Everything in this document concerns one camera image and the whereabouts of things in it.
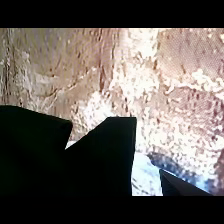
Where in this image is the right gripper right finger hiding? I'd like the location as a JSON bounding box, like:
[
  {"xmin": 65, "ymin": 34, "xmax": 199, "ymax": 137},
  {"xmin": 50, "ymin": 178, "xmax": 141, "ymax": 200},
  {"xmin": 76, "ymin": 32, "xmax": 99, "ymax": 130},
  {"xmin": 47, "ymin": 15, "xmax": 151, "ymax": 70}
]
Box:
[{"xmin": 158, "ymin": 168, "xmax": 212, "ymax": 197}]

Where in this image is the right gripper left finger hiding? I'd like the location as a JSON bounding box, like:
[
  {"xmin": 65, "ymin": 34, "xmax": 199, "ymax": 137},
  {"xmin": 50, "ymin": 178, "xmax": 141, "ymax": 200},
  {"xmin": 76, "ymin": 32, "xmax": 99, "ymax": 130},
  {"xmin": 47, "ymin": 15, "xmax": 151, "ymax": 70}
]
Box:
[{"xmin": 64, "ymin": 116, "xmax": 138, "ymax": 197}]

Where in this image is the black garment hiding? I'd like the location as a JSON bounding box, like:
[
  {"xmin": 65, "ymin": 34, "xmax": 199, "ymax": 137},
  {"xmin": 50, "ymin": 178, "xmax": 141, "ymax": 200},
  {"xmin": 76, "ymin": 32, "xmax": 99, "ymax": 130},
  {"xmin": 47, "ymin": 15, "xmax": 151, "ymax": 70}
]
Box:
[{"xmin": 0, "ymin": 104, "xmax": 74, "ymax": 197}]

